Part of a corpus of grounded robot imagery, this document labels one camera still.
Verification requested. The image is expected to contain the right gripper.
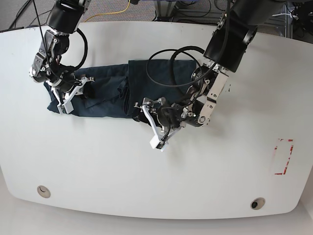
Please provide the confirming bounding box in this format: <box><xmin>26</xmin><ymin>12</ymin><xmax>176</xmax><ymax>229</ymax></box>
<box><xmin>50</xmin><ymin>75</ymin><xmax>95</xmax><ymax>104</ymax></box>

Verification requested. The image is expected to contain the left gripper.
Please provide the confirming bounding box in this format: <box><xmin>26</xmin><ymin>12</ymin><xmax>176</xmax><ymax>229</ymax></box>
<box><xmin>132</xmin><ymin>97</ymin><xmax>184</xmax><ymax>142</ymax></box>

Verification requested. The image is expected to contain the dark navy t-shirt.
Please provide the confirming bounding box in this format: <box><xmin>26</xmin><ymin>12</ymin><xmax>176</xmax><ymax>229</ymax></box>
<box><xmin>43</xmin><ymin>58</ymin><xmax>203</xmax><ymax>127</ymax></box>

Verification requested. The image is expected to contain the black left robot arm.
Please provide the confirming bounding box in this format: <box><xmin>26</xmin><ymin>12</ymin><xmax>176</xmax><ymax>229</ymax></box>
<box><xmin>136</xmin><ymin>0</ymin><xmax>286</xmax><ymax>150</ymax></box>

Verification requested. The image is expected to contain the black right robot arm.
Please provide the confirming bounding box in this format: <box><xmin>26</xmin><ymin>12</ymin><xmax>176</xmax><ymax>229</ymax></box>
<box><xmin>30</xmin><ymin>0</ymin><xmax>95</xmax><ymax>105</ymax></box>

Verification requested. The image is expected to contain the red tape rectangle marking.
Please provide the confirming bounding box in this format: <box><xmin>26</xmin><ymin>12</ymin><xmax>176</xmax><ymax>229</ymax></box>
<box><xmin>271</xmin><ymin>139</ymin><xmax>294</xmax><ymax>175</ymax></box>

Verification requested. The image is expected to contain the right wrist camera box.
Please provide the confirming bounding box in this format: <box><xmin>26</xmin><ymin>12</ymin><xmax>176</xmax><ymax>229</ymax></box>
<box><xmin>57</xmin><ymin>101</ymin><xmax>74</xmax><ymax>114</ymax></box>

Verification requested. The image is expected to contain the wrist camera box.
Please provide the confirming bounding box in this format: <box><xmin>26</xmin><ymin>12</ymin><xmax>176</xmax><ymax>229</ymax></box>
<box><xmin>57</xmin><ymin>101</ymin><xmax>74</xmax><ymax>114</ymax></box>
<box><xmin>150</xmin><ymin>136</ymin><xmax>168</xmax><ymax>152</ymax></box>

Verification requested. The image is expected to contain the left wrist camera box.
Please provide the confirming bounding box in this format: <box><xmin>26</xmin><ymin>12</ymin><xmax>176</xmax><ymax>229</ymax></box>
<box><xmin>150</xmin><ymin>136</ymin><xmax>168</xmax><ymax>152</ymax></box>

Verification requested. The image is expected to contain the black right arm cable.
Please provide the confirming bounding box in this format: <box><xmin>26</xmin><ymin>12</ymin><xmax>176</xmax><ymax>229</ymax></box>
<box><xmin>31</xmin><ymin>0</ymin><xmax>89</xmax><ymax>81</ymax></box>

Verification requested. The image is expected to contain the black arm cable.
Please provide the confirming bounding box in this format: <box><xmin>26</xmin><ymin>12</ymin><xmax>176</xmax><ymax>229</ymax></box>
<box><xmin>31</xmin><ymin>0</ymin><xmax>89</xmax><ymax>81</ymax></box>
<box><xmin>146</xmin><ymin>0</ymin><xmax>232</xmax><ymax>108</ymax></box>

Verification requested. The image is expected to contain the yellow cable on floor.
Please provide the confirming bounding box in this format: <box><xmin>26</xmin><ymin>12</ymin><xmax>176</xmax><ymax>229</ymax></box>
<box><xmin>84</xmin><ymin>0</ymin><xmax>130</xmax><ymax>23</ymax></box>

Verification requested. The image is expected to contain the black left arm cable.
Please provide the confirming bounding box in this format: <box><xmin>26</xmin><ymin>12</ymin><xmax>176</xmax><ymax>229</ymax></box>
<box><xmin>146</xmin><ymin>0</ymin><xmax>232</xmax><ymax>108</ymax></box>

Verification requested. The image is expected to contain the left table cable grommet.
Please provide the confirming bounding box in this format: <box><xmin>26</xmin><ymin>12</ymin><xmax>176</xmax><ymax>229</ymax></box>
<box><xmin>37</xmin><ymin>186</ymin><xmax>51</xmax><ymax>198</ymax></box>

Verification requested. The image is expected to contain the table cable grommet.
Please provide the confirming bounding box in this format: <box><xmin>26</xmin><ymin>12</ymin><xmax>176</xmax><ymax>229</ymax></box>
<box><xmin>250</xmin><ymin>197</ymin><xmax>266</xmax><ymax>210</ymax></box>
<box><xmin>37</xmin><ymin>186</ymin><xmax>51</xmax><ymax>198</ymax></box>

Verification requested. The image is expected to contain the right table cable grommet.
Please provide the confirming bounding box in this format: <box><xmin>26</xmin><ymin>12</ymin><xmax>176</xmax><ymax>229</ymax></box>
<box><xmin>250</xmin><ymin>197</ymin><xmax>266</xmax><ymax>210</ymax></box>

